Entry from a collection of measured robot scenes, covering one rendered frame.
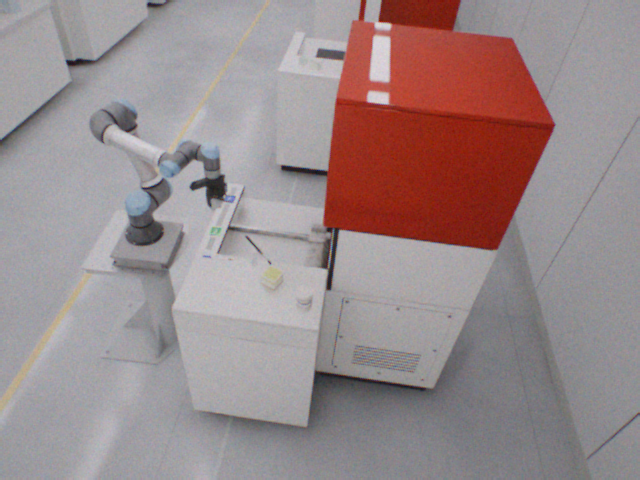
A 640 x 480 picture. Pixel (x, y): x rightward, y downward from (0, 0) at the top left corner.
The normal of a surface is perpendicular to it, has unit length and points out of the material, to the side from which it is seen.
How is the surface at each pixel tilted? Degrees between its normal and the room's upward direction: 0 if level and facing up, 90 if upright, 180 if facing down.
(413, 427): 0
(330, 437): 0
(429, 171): 90
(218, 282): 0
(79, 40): 90
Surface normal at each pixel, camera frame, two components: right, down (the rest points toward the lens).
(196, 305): 0.07, -0.73
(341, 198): -0.13, 0.66
